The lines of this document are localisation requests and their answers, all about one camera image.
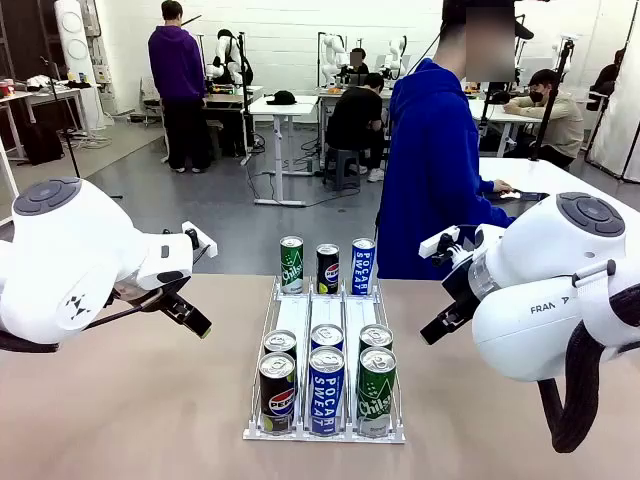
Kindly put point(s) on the black Pepsi can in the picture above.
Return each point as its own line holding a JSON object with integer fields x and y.
{"x": 277, "y": 395}
{"x": 280, "y": 341}
{"x": 328, "y": 270}

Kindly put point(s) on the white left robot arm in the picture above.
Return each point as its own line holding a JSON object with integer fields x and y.
{"x": 75, "y": 250}

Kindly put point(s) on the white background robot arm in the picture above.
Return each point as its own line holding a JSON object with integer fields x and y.
{"x": 332, "y": 55}
{"x": 397, "y": 55}

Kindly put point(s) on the person in purple hoodie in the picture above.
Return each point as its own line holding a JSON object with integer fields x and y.
{"x": 177, "y": 75}

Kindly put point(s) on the brown workbench table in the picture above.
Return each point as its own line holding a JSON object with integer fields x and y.
{"x": 225, "y": 98}

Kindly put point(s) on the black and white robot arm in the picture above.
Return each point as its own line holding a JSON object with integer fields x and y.
{"x": 227, "y": 55}

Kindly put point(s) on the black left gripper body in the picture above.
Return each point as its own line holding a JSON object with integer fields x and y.
{"x": 142, "y": 297}

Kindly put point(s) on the black microphone stand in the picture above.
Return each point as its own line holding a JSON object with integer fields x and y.
{"x": 71, "y": 150}

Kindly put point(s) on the person's right hand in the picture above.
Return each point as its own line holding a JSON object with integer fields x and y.
{"x": 502, "y": 187}

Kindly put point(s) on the white fabric partition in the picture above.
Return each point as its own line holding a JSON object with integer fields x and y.
{"x": 625, "y": 125}

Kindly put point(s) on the red object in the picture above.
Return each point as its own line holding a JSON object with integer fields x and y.
{"x": 5, "y": 90}

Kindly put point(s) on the white tower air conditioner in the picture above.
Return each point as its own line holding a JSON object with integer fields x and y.
{"x": 75, "y": 50}

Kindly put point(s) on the green Chilsung cider can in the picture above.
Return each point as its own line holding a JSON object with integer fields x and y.
{"x": 292, "y": 265}
{"x": 376, "y": 336}
{"x": 376, "y": 395}

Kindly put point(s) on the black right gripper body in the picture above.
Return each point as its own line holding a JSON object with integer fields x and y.
{"x": 462, "y": 287}

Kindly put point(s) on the clear acrylic can rack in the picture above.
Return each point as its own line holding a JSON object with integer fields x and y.
{"x": 326, "y": 312}

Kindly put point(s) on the seated person in black shirt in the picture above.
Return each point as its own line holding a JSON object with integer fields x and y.
{"x": 355, "y": 115}

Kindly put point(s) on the black tripod pole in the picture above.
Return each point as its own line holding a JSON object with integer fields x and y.
{"x": 565, "y": 52}

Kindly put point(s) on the large white table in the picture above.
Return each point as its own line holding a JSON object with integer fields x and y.
{"x": 540, "y": 175}

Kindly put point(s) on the black cap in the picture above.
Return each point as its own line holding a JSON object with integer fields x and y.
{"x": 282, "y": 98}

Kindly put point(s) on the person in dark clothes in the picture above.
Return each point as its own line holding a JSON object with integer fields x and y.
{"x": 606, "y": 80}

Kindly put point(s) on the person behind laptop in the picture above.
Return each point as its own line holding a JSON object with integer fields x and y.
{"x": 357, "y": 62}

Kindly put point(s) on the grey plastic stool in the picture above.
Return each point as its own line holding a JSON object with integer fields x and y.
{"x": 342, "y": 167}

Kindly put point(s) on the white rear desk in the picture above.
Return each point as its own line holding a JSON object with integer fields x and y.
{"x": 495, "y": 114}

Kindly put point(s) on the masked person in beige jacket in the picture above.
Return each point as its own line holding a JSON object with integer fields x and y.
{"x": 562, "y": 120}

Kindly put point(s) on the white desk with metal legs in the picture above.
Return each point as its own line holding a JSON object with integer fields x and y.
{"x": 285, "y": 107}

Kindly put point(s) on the white side table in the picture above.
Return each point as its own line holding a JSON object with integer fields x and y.
{"x": 60, "y": 92}

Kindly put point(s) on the person in blue hoodie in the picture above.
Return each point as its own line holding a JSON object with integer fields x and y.
{"x": 425, "y": 165}

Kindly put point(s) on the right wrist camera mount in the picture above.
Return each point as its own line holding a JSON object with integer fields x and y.
{"x": 440, "y": 242}

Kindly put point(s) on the black case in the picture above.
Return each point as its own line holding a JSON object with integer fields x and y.
{"x": 42, "y": 145}

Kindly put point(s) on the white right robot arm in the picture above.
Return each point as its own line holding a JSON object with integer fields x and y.
{"x": 540, "y": 280}

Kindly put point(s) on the blue Pocari Sweat can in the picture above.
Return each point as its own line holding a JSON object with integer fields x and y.
{"x": 363, "y": 267}
{"x": 327, "y": 336}
{"x": 326, "y": 395}

